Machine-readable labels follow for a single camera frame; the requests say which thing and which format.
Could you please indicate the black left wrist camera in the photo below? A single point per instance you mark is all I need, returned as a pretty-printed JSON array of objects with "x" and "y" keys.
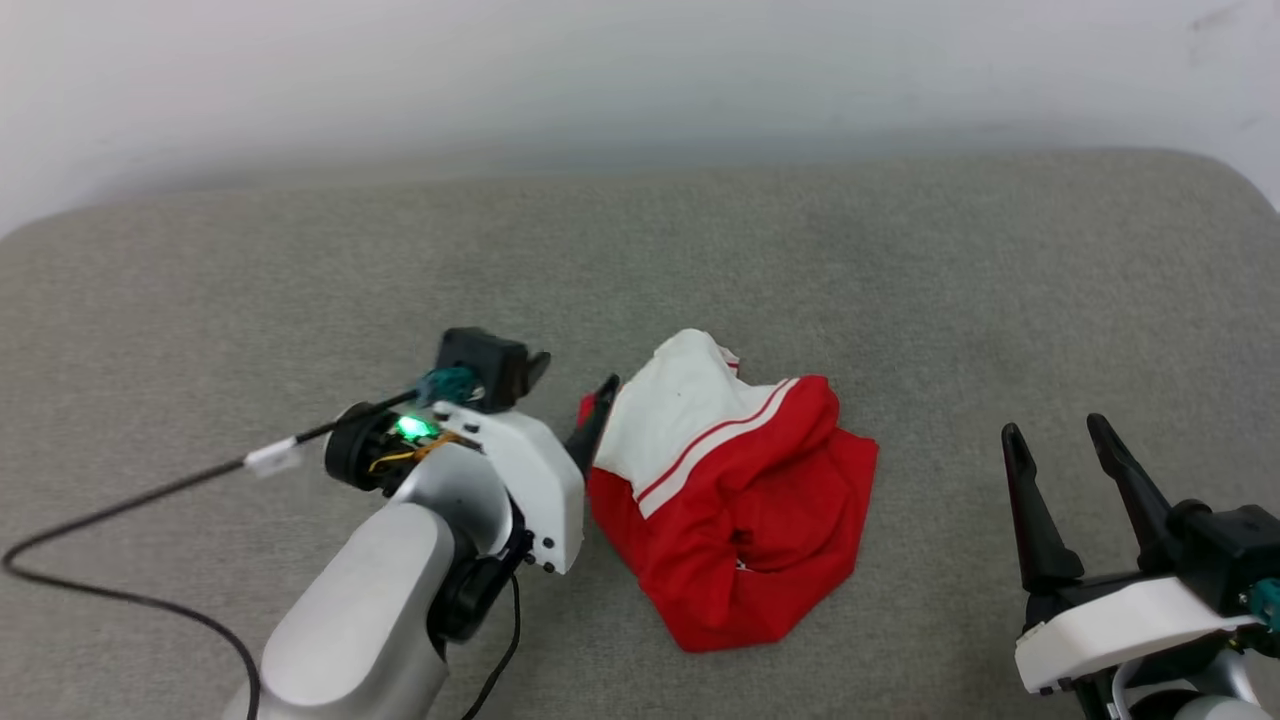
[{"x": 490, "y": 365}]

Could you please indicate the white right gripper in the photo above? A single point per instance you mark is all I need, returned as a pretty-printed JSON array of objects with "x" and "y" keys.
[{"x": 1130, "y": 625}]

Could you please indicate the red and white garment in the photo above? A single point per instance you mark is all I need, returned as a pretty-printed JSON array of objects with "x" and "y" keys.
[{"x": 740, "y": 500}]

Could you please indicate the grey fabric sofa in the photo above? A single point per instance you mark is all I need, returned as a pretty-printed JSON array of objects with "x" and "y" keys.
[{"x": 300, "y": 280}]

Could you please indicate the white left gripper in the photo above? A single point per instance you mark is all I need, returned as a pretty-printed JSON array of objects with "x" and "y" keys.
[{"x": 540, "y": 480}]

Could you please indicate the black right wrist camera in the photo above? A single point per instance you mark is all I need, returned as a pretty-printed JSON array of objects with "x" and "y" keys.
[{"x": 1235, "y": 550}]

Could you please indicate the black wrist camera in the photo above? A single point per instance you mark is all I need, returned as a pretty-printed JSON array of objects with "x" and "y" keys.
[
  {"x": 1235, "y": 550},
  {"x": 490, "y": 365}
]

